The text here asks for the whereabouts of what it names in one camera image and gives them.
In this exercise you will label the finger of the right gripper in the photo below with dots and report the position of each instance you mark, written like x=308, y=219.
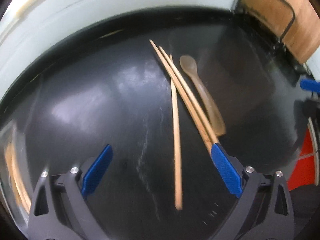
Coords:
x=310, y=85

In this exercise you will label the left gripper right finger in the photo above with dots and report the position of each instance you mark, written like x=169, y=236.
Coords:
x=263, y=208

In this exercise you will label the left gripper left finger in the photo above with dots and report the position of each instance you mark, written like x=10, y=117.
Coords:
x=60, y=210

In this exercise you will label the wooden chopstick long crossing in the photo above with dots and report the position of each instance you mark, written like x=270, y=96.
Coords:
x=185, y=99

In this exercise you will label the clear plastic tray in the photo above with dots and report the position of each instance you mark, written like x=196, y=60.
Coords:
x=11, y=133

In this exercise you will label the red stool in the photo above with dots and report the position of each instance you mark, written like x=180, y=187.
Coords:
x=305, y=171

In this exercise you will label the white cabinet counter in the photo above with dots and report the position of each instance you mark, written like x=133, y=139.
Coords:
x=31, y=27

